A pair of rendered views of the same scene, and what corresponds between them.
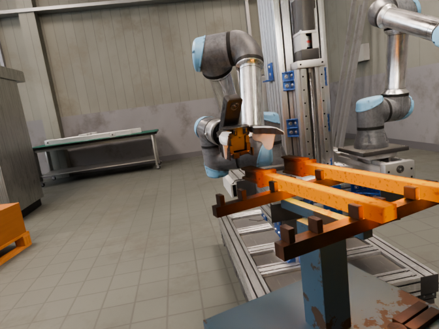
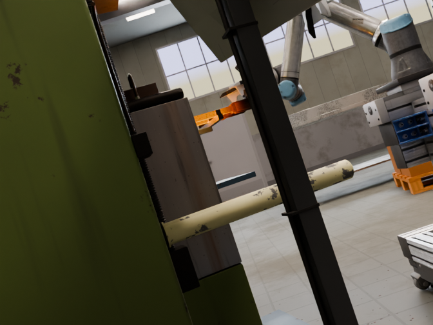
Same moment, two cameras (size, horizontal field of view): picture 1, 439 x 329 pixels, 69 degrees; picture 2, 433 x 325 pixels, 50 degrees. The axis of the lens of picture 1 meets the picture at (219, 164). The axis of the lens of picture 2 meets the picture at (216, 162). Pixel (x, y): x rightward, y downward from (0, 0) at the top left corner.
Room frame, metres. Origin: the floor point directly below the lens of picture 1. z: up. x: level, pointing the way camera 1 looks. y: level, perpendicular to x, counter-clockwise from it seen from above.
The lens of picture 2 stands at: (0.83, -2.03, 0.71)
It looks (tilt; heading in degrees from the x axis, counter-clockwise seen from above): 1 degrees up; 96
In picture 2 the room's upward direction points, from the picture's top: 18 degrees counter-clockwise
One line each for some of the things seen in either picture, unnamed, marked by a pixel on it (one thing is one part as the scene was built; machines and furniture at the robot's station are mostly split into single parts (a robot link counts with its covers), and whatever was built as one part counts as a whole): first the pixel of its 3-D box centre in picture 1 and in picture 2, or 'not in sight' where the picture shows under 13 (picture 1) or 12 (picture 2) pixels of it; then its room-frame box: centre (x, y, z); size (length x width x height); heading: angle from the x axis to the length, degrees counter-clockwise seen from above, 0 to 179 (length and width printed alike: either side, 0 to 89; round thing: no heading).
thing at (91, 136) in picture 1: (100, 153); not in sight; (6.57, 2.40, 0.45); 2.45 x 0.92 x 0.90; 97
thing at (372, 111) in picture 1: (370, 111); not in sight; (1.49, -0.73, 0.98); 0.13 x 0.12 x 0.14; 105
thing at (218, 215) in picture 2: not in sight; (262, 200); (0.79, -1.05, 0.62); 0.44 x 0.05 x 0.05; 22
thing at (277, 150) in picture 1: (269, 151); (409, 62); (1.43, -0.23, 0.87); 0.15 x 0.15 x 0.10
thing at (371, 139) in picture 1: (370, 136); not in sight; (1.49, -0.72, 0.87); 0.15 x 0.15 x 0.10
